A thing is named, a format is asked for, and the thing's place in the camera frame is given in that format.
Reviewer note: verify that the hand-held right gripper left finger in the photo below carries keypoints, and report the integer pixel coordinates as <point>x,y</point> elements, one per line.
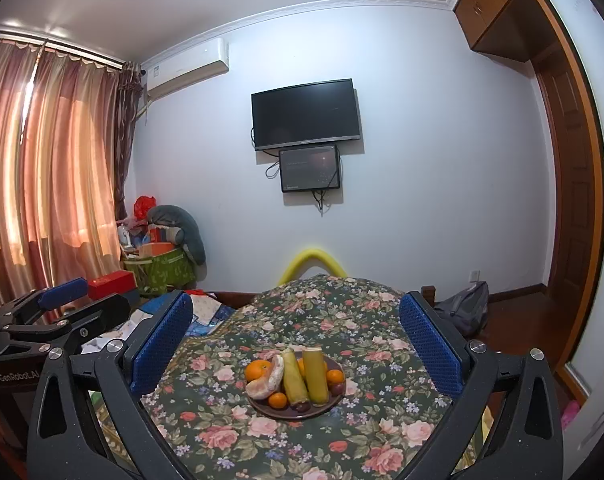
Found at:
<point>159,345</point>

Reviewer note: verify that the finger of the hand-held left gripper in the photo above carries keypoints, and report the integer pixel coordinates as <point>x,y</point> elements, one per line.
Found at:
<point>64,294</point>
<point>159,345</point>

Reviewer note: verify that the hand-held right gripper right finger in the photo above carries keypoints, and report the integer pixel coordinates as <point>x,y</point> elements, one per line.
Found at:
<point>429,345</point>

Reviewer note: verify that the small orange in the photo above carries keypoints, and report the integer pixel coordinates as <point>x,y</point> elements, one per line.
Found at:
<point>334,376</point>
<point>277,400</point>

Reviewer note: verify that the large orange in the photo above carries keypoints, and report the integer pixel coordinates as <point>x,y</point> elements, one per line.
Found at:
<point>301,365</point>
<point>257,370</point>

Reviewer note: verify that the dark red small fruit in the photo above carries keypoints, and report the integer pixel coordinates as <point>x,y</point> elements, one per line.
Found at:
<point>337,389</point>
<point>302,406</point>

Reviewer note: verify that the large peeled pomelo segment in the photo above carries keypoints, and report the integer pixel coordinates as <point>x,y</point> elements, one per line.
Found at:
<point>262,390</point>

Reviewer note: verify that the small peeled pomelo segment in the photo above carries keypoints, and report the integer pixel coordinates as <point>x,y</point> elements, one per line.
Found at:
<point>278,370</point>

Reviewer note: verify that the brown round plate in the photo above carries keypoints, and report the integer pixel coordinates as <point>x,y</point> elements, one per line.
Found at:
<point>279,412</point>

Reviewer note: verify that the red box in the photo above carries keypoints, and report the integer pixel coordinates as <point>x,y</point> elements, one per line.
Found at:
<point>111,285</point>

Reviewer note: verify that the grey backpack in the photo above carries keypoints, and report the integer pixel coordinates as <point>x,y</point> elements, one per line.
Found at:
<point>464,310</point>

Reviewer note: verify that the patchwork quilt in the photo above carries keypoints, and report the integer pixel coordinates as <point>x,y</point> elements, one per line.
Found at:
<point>207,310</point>

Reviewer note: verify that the green bag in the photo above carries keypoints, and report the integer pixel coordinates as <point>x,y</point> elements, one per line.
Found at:
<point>164,272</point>

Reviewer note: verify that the orange box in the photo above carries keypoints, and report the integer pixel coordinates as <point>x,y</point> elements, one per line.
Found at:
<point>157,248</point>

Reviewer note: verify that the red plastic bag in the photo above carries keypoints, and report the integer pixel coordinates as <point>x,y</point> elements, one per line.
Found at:
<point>144,207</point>

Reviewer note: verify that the grey plush toy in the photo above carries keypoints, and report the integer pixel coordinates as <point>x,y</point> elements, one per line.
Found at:
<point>182,222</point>

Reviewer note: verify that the floral blanket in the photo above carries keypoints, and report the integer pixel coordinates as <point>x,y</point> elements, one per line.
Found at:
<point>307,310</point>

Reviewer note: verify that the pink curtain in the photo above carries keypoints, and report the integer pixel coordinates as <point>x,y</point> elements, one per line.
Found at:
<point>47,160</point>

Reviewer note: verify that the yellow foam tube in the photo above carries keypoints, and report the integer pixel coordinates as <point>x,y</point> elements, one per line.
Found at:
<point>312,255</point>

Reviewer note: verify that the wooden door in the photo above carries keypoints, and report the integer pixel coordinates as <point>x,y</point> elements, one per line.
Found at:
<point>569,185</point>

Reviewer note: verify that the white air conditioner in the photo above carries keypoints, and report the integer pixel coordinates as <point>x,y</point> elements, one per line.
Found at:
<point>187,67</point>

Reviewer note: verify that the wooden overhead cabinet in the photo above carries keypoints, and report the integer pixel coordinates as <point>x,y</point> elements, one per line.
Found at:
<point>491,5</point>

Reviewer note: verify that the small wall monitor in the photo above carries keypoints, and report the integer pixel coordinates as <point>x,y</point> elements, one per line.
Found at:
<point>309,169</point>

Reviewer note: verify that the black wall television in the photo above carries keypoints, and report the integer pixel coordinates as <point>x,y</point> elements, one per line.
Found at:
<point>307,112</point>

